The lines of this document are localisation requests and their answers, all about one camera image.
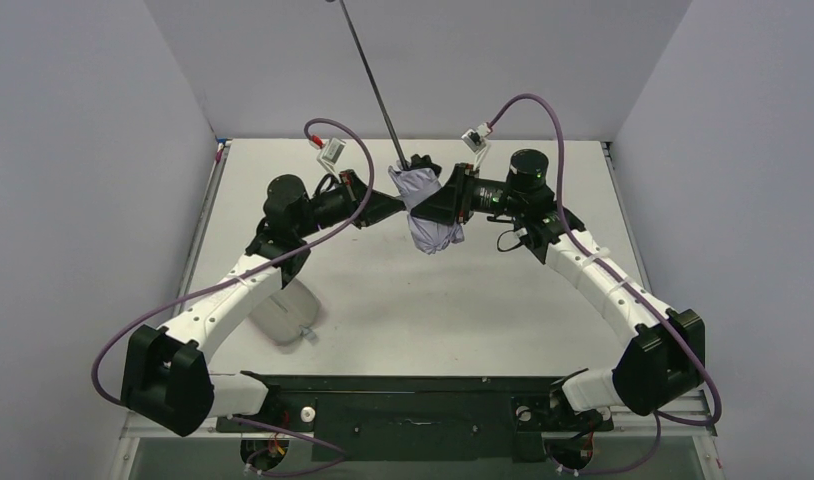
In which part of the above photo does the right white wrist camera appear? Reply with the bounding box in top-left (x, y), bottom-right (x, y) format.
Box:
top-left (461, 123), bottom-right (492, 170)

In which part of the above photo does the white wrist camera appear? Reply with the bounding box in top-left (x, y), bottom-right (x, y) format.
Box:
top-left (461, 123), bottom-right (492, 170)
top-left (317, 138), bottom-right (346, 167)

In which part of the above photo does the purple cable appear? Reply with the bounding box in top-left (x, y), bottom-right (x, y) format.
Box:
top-left (90, 117), bottom-right (376, 478)
top-left (486, 92), bottom-right (724, 477)

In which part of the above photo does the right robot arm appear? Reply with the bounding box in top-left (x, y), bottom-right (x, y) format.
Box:
top-left (396, 149), bottom-right (705, 416)

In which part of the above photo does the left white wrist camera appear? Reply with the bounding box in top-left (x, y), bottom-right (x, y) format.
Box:
top-left (317, 138), bottom-right (346, 167)

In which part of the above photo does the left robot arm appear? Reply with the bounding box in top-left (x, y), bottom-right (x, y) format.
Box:
top-left (120, 170), bottom-right (405, 436)

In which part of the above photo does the pink umbrella case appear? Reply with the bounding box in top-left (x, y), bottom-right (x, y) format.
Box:
top-left (249, 280), bottom-right (322, 346)

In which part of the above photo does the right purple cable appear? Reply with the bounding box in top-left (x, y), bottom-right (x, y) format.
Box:
top-left (486, 92), bottom-right (724, 477)

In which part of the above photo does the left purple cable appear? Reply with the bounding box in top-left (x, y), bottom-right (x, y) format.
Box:
top-left (90, 117), bottom-right (376, 478)

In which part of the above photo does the lavender folding umbrella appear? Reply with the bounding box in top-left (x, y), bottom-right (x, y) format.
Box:
top-left (335, 1), bottom-right (464, 255)

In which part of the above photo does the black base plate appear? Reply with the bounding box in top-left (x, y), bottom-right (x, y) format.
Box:
top-left (148, 372), bottom-right (683, 464)

